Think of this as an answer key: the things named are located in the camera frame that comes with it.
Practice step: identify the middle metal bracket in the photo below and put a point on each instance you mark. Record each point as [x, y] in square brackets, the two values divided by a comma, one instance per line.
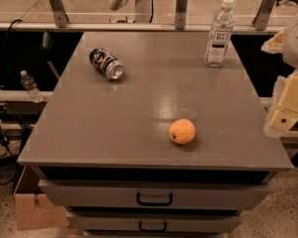
[180, 15]

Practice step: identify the lower grey drawer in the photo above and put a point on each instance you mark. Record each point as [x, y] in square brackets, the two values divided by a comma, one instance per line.
[152, 222]

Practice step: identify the grey drawer cabinet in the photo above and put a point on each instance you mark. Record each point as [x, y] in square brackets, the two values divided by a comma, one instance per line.
[97, 129]

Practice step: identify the cardboard box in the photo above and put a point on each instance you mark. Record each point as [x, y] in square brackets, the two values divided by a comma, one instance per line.
[33, 210]

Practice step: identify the small water bottle on rail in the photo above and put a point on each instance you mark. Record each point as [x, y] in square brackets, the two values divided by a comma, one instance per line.
[31, 87]

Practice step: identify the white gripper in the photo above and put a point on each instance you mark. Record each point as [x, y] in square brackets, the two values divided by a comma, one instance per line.
[297, 47]

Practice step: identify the right metal bracket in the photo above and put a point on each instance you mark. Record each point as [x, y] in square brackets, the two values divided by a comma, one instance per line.
[261, 19]

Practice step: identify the orange fruit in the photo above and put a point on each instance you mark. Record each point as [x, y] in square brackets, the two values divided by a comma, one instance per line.
[182, 131]

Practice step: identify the green handled tool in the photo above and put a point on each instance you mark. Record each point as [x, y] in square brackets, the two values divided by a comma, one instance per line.
[45, 47]

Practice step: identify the metal bracket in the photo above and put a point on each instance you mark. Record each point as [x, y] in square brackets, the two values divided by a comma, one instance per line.
[60, 16]
[180, 15]
[261, 19]

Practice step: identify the left metal bracket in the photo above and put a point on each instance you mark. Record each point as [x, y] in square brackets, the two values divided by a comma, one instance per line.
[60, 16]

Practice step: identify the blue pepsi can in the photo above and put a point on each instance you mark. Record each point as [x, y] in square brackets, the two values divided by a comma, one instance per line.
[108, 64]

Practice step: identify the clear water bottle on table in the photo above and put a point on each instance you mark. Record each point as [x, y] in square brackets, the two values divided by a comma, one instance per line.
[219, 36]

